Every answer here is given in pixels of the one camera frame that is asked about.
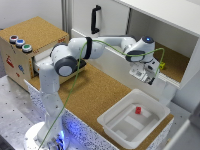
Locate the green cable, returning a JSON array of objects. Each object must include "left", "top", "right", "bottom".
[{"left": 37, "top": 39, "right": 166, "bottom": 150}]

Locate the white sliding door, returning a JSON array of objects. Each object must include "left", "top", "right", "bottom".
[{"left": 71, "top": 0, "right": 131, "bottom": 38}]

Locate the wooden drawer box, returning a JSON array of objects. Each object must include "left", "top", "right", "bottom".
[{"left": 0, "top": 16, "right": 71, "bottom": 92}]

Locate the blue button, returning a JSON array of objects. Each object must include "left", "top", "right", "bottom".
[{"left": 15, "top": 38, "right": 26, "bottom": 48}]

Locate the white cabinet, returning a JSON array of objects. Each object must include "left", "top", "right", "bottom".
[{"left": 68, "top": 0, "right": 200, "bottom": 114}]

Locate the black door handle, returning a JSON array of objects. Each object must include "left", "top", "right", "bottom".
[{"left": 90, "top": 4, "right": 102, "bottom": 36}]

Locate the white plastic box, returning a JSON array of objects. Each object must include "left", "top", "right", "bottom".
[{"left": 96, "top": 88, "right": 171, "bottom": 150}]

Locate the pink block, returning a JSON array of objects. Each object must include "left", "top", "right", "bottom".
[{"left": 134, "top": 106, "right": 143, "bottom": 115}]

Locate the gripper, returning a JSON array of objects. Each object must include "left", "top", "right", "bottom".
[{"left": 129, "top": 59, "right": 160, "bottom": 86}]

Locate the red button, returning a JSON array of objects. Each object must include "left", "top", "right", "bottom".
[{"left": 8, "top": 34, "right": 19, "bottom": 45}]

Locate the green button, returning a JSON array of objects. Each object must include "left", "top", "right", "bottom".
[{"left": 21, "top": 43, "right": 34, "bottom": 54}]

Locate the yellow block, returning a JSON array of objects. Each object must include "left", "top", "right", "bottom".
[{"left": 158, "top": 61, "right": 167, "bottom": 71}]

